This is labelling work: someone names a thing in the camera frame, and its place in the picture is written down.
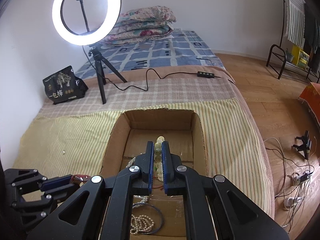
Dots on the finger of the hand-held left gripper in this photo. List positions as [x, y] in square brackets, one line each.
[57, 195]
[56, 181]

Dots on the dark hanging clothes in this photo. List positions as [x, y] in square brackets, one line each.
[312, 37]

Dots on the black tripod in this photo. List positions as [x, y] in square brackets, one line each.
[100, 75]

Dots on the small black stand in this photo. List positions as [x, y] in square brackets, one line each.
[303, 146]

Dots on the cardboard box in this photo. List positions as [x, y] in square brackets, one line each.
[160, 118]

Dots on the striped hanging towel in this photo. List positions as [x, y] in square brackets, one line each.
[295, 15]

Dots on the yellow striped cloth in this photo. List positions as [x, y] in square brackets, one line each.
[75, 135]

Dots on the black snack bag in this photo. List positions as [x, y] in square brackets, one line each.
[62, 85]

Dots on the blue patterned bed sheet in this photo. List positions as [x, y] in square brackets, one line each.
[162, 52]

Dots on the folded floral quilt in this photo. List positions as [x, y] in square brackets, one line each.
[142, 25]

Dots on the orange cloth covered table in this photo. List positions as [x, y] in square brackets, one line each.
[311, 100]

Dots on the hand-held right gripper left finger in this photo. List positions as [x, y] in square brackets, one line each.
[150, 160]

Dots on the dark thin bangle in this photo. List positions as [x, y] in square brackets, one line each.
[161, 220]

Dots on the black plug adapter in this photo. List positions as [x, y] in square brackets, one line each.
[303, 176]

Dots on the black clothes rack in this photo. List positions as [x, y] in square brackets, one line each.
[275, 55]

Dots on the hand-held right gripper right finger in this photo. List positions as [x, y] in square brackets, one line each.
[165, 160]

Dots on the white power strip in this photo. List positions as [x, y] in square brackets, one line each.
[292, 202]

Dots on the plaid brown blanket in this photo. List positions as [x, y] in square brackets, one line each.
[175, 92]

